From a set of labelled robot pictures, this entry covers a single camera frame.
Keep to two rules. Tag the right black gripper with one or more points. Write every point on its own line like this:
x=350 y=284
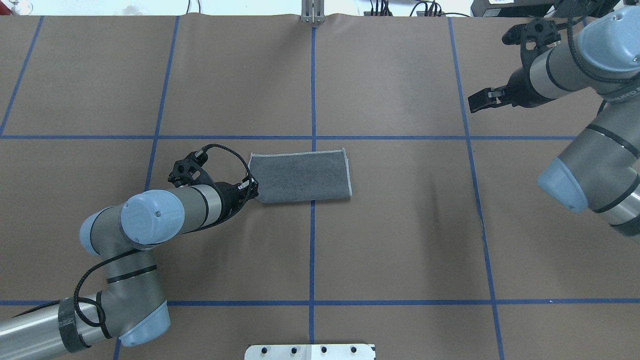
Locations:
x=520 y=90

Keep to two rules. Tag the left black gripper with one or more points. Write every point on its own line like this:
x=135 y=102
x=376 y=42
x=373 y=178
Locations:
x=229 y=198

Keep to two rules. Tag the pink towel white edging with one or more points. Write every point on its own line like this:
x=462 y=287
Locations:
x=301 y=177

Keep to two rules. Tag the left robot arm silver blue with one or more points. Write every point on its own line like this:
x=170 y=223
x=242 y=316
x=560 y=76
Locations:
x=122 y=296

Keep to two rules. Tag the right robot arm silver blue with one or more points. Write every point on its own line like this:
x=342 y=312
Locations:
x=599 y=170

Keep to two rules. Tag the black box white label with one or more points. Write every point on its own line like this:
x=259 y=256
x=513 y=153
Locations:
x=511 y=8

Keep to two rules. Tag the brown paper table cover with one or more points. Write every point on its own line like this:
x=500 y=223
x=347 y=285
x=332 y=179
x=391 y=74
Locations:
x=447 y=249

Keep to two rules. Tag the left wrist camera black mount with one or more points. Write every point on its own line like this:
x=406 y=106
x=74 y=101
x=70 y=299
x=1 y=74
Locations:
x=189 y=171

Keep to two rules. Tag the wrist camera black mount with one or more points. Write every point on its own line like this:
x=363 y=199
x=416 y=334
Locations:
x=533 y=38
x=189 y=171

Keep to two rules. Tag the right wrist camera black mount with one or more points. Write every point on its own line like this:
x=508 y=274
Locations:
x=533 y=38

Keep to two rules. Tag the white base plate bolts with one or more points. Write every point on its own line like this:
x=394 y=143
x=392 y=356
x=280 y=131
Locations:
x=327 y=351

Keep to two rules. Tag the aluminium frame post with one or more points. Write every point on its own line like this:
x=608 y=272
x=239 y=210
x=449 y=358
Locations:
x=313 y=12

